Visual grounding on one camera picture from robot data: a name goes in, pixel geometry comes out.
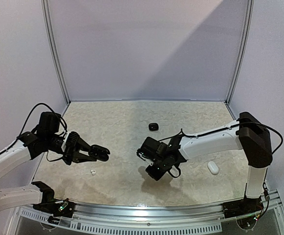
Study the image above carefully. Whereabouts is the black earbud charging case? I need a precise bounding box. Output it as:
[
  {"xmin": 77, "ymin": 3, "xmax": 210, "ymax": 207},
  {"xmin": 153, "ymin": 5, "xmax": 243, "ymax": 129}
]
[{"xmin": 88, "ymin": 144, "xmax": 110, "ymax": 162}]

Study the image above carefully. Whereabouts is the white earbud charging case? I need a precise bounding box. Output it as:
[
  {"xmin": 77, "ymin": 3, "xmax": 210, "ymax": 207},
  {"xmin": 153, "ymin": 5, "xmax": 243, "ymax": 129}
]
[{"xmin": 207, "ymin": 161, "xmax": 219, "ymax": 175}]

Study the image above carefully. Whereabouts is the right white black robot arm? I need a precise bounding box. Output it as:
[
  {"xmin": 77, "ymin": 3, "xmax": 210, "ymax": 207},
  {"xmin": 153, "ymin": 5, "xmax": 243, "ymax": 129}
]
[{"xmin": 136, "ymin": 112, "xmax": 273, "ymax": 213}]

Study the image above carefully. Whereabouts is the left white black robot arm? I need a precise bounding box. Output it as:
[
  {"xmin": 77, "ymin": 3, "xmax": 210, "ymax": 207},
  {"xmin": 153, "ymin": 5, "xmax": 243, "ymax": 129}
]
[{"xmin": 0, "ymin": 112, "xmax": 110, "ymax": 218}]

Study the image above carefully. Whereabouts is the white earbud lower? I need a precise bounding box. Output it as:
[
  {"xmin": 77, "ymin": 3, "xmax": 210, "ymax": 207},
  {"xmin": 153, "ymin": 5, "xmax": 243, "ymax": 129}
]
[{"xmin": 90, "ymin": 169, "xmax": 96, "ymax": 176}]

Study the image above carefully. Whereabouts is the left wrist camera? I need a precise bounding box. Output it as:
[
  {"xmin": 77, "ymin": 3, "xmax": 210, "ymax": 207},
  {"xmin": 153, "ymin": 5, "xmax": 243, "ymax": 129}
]
[{"xmin": 61, "ymin": 131, "xmax": 80, "ymax": 152}]

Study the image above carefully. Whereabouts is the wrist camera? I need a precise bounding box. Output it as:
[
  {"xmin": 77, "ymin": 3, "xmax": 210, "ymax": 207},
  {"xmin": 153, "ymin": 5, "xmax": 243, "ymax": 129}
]
[
  {"xmin": 136, "ymin": 148, "xmax": 153, "ymax": 165},
  {"xmin": 61, "ymin": 131, "xmax": 80, "ymax": 152}
]

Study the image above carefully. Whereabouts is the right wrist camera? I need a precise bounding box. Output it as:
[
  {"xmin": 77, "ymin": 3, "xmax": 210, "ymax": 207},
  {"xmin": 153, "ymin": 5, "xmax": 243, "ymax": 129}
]
[{"xmin": 136, "ymin": 148, "xmax": 153, "ymax": 165}]

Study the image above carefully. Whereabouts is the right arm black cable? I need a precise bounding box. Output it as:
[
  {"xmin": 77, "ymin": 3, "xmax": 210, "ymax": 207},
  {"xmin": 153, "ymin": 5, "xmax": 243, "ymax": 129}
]
[{"xmin": 158, "ymin": 119, "xmax": 284, "ymax": 221}]

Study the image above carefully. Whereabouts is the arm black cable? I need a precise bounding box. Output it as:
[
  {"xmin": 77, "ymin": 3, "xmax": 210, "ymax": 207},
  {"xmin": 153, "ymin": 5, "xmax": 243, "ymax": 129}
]
[
  {"xmin": 0, "ymin": 102, "xmax": 68, "ymax": 162},
  {"xmin": 158, "ymin": 119, "xmax": 284, "ymax": 221}
]

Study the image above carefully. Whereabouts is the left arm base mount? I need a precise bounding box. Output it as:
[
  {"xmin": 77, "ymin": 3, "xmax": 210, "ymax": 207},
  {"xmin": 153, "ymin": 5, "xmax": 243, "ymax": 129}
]
[{"xmin": 32, "ymin": 181, "xmax": 76, "ymax": 218}]

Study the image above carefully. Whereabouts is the aluminium front rail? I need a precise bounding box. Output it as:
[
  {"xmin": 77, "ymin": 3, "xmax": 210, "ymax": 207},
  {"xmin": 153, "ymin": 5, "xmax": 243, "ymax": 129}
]
[{"xmin": 9, "ymin": 190, "xmax": 284, "ymax": 235}]

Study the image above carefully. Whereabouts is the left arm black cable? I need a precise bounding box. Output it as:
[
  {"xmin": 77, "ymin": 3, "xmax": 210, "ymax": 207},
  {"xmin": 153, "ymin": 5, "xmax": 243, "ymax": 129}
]
[{"xmin": 0, "ymin": 102, "xmax": 68, "ymax": 162}]

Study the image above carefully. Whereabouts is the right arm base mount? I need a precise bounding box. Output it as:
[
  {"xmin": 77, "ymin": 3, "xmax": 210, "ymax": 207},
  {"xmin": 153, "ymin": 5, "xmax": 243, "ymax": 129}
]
[{"xmin": 222, "ymin": 191, "xmax": 270, "ymax": 220}]

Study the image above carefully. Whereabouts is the left aluminium frame post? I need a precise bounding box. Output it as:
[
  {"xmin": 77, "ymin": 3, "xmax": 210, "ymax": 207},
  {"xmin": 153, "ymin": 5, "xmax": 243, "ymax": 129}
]
[{"xmin": 41, "ymin": 0, "xmax": 71, "ymax": 106}]

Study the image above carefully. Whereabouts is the aluminium frame post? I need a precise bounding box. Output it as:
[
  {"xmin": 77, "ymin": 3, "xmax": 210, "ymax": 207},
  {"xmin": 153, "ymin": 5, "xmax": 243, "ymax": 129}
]
[
  {"xmin": 41, "ymin": 0, "xmax": 71, "ymax": 106},
  {"xmin": 225, "ymin": 0, "xmax": 254, "ymax": 106}
]

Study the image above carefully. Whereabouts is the right aluminium frame post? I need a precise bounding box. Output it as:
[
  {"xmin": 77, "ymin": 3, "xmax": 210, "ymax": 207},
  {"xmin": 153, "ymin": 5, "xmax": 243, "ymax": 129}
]
[{"xmin": 225, "ymin": 0, "xmax": 254, "ymax": 106}]

